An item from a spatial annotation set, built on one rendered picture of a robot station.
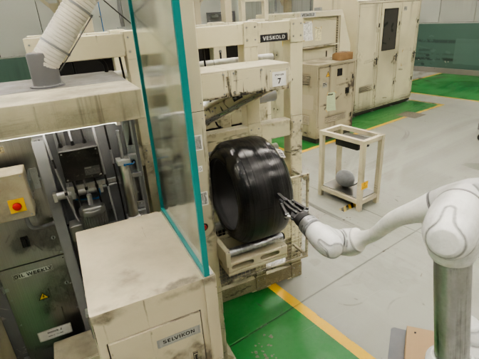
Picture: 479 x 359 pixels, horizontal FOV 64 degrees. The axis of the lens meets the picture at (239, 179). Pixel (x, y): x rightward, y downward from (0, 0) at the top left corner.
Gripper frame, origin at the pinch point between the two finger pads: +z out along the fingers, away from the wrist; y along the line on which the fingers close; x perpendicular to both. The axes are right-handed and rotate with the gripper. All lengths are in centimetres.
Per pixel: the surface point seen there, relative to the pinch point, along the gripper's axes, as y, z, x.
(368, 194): -197, 127, 129
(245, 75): -8, 55, -44
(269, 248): 0.0, 8.9, 38.1
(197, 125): 31, 27, -33
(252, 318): -7, 37, 130
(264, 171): 3.9, 11.2, -10.4
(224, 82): 5, 55, -42
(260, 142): -2.9, 27.6, -17.5
